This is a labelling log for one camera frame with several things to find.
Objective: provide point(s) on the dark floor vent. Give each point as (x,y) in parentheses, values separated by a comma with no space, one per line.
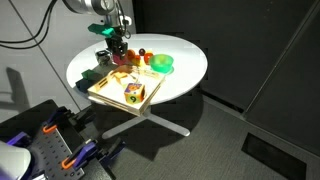
(273,157)

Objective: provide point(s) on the purple clamp orange tip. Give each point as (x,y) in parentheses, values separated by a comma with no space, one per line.
(55,120)
(85,152)

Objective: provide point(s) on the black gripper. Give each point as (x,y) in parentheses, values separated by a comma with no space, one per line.
(116,39)

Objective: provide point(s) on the wooden tray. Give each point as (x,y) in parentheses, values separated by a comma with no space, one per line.
(110,90)

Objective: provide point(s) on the toy orange fruit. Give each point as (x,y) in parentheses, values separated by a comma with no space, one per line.
(130,55)

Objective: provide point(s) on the green plastic bowl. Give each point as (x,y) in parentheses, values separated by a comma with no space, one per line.
(161,63)

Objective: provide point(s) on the perforated metal plate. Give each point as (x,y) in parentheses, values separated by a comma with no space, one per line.
(53,153)

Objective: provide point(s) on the small red toy fruit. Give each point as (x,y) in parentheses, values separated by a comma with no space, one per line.
(136,60)

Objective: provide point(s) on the colourful number cube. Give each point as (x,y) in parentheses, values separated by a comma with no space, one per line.
(134,94)

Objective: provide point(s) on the white table base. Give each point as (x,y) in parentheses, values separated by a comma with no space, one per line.
(160,122)

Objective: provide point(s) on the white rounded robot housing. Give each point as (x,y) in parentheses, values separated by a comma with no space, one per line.
(13,161)

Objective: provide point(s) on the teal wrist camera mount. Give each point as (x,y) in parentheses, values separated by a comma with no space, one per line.
(101,30)

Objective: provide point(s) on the red toy tomato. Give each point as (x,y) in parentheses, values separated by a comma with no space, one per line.
(148,57)

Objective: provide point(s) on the pink block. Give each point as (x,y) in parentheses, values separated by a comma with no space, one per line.
(118,60)

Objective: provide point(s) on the blue block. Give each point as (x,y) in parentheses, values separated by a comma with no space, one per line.
(82,84)

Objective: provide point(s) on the green block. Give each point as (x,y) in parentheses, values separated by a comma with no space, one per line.
(88,74)

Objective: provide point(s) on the dark toy plum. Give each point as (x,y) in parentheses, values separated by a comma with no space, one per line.
(142,51)

